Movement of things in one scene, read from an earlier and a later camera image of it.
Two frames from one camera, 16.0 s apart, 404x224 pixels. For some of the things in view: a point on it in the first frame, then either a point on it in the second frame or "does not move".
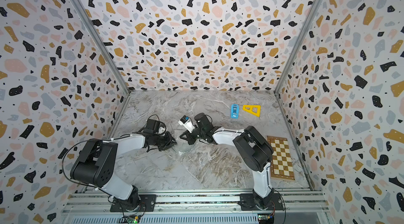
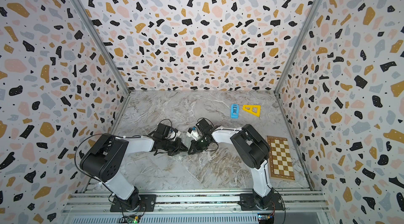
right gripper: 188,136 to 194,149
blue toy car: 234,111 does not move
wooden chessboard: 281,163 does not move
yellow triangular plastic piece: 257,113 does not move
